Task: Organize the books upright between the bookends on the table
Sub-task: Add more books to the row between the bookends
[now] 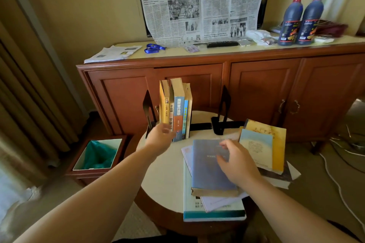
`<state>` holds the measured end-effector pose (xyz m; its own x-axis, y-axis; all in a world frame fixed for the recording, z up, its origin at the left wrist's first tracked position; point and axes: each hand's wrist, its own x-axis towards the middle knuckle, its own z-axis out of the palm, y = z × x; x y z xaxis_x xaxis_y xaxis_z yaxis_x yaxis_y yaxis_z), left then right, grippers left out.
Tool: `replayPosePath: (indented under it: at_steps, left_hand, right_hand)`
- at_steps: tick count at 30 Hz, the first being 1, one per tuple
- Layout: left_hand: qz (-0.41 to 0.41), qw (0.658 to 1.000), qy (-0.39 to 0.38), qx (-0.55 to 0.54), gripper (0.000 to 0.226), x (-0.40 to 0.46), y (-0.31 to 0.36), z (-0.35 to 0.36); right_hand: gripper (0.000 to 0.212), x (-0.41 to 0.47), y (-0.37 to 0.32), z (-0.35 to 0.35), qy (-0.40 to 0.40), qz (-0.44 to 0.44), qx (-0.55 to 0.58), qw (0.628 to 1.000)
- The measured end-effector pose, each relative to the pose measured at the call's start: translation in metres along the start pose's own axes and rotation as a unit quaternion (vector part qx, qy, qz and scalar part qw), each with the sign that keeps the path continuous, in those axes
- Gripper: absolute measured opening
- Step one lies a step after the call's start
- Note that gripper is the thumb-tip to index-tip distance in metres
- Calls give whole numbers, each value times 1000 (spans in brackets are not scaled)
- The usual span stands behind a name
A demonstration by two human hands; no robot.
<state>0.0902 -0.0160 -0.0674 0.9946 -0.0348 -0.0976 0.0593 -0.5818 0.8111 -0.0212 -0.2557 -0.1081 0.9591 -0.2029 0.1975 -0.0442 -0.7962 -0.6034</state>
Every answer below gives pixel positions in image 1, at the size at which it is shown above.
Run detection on person's right forearm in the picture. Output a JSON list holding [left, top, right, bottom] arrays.
[[241, 173, 363, 243]]

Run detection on wooden sideboard cabinet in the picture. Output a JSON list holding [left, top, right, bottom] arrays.
[[76, 42, 365, 145]]

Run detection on grey cover book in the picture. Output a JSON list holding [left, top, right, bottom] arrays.
[[185, 83, 193, 139]]

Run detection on black television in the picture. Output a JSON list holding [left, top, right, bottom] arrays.
[[133, 0, 275, 38]]

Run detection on beige curtain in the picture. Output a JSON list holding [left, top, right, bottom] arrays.
[[0, 0, 89, 181]]

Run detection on lavender cover book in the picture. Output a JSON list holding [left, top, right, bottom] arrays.
[[190, 139, 240, 198]]

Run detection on black remote control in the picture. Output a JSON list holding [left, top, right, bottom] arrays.
[[206, 40, 240, 49]]

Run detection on person's right hand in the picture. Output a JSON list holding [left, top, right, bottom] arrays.
[[216, 139, 262, 191]]

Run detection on dark red bag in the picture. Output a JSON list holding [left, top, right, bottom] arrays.
[[315, 20, 349, 38]]

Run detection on black metal bookend rack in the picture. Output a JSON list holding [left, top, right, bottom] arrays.
[[142, 85, 246, 139]]

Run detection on teal orange cover book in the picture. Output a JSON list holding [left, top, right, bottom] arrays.
[[170, 77, 185, 143]]

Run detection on black cable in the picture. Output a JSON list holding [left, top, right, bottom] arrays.
[[329, 131, 365, 175]]

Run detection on round wooden table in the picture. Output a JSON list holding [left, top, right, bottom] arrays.
[[134, 110, 257, 243]]

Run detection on hanging newspaper sheet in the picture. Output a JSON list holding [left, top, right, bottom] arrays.
[[134, 0, 270, 48]]

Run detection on dark blue red-capped bottle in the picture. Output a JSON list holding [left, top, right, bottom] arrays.
[[277, 0, 305, 46], [295, 0, 327, 46]]

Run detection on green bin liner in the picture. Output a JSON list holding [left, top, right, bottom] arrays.
[[73, 138, 122, 171]]

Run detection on white sheer curtain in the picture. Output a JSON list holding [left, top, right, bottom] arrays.
[[0, 166, 43, 240]]

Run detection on folded newspaper pile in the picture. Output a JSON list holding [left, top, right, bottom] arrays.
[[84, 45, 143, 64]]

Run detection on small white blue book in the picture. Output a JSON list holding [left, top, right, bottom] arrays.
[[238, 128, 274, 171]]

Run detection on wooden trash bin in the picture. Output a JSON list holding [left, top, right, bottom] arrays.
[[65, 134, 127, 185]]

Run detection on blue lanyard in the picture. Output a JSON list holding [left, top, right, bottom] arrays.
[[144, 43, 167, 54]]

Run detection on person's left hand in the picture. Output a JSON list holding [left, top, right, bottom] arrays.
[[144, 122, 177, 158]]

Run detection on white paper sheets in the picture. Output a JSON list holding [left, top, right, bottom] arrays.
[[263, 161, 302, 190]]

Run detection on person's left forearm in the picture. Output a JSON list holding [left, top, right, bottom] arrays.
[[14, 146, 160, 243]]

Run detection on person's right leg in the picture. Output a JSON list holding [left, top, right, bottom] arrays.
[[328, 220, 363, 243]]

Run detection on white plastic bag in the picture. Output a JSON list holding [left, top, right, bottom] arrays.
[[246, 30, 273, 46]]

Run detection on large white teal textbook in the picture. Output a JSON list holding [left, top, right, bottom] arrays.
[[183, 163, 247, 222]]

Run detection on yellow picture storybook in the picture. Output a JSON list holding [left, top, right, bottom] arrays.
[[159, 79, 171, 125]]

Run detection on white cable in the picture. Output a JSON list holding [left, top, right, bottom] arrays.
[[319, 148, 365, 232]]

